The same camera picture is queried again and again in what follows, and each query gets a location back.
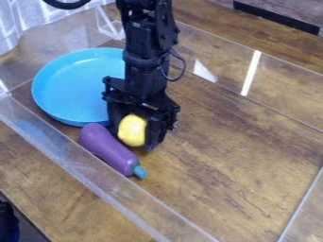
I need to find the white patterned curtain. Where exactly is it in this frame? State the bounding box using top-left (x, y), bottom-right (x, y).
top-left (0, 0), bottom-right (115, 56)

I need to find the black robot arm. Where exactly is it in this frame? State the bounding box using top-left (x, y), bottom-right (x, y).
top-left (103, 0), bottom-right (181, 151)

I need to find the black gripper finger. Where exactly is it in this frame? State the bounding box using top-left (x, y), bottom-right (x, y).
top-left (145, 112), bottom-right (175, 151)
top-left (107, 101), bottom-right (131, 135)

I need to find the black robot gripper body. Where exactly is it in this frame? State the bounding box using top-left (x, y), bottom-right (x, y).
top-left (103, 51), bottom-right (181, 118)

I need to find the yellow toy lemon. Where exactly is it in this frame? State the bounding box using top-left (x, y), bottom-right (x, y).
top-left (118, 114), bottom-right (147, 147)

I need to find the blue round tray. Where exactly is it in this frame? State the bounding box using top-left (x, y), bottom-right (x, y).
top-left (33, 47), bottom-right (126, 127)

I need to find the clear acrylic enclosure wall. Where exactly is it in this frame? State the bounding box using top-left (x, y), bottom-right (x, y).
top-left (0, 0), bottom-right (323, 242)

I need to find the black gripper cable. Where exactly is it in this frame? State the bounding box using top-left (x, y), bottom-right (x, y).
top-left (159, 48), bottom-right (188, 83)

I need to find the purple toy eggplant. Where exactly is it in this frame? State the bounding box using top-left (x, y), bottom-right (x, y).
top-left (81, 123), bottom-right (149, 179)

